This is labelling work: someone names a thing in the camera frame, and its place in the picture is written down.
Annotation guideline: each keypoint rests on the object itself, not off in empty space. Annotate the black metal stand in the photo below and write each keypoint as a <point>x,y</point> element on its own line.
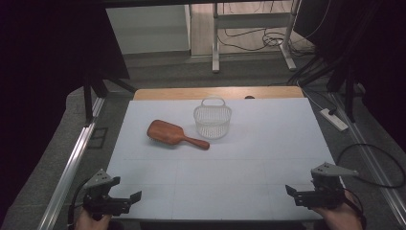
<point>87,96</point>
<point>350,96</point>

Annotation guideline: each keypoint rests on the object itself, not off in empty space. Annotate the person's left hand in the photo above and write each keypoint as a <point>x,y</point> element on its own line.
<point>92,223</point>

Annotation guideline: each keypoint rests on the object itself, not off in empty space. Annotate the aluminium rail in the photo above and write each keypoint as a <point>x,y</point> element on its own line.
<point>367,153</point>
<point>68,175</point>

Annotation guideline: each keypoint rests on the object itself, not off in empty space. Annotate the black plug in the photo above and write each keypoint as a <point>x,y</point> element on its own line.
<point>332,111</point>

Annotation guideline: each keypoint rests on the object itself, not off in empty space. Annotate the pale grey cabinet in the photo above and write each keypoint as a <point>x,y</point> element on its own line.
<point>146,28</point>

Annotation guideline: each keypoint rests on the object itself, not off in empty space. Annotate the white desk frame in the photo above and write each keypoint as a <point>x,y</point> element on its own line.
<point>215,48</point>

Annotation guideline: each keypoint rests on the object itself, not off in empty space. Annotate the white plastic basket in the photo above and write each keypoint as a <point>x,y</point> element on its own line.
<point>212,126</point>

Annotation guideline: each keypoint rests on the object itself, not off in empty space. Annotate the wooden table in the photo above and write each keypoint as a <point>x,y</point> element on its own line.
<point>191,93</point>

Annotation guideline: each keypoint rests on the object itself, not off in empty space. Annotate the small dark round object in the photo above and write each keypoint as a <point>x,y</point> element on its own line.
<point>249,97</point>

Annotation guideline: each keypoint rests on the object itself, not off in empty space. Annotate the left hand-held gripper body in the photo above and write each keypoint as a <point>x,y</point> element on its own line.
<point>102,201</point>

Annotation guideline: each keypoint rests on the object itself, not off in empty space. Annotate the white power strip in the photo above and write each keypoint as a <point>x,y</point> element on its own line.
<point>335,120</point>

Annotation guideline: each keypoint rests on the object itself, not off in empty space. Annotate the brown wooden hairbrush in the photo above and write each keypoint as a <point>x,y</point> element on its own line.
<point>166,131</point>

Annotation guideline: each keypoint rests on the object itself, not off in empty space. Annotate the white foam board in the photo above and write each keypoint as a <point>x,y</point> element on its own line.
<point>255,153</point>

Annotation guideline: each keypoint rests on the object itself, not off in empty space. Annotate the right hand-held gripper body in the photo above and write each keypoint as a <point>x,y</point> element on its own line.
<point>328,191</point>

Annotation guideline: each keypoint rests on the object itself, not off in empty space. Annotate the dark rectangular floor plate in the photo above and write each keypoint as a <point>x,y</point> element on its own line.
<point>97,138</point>

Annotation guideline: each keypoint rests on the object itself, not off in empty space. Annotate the person's right hand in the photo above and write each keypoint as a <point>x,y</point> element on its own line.
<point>338,218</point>

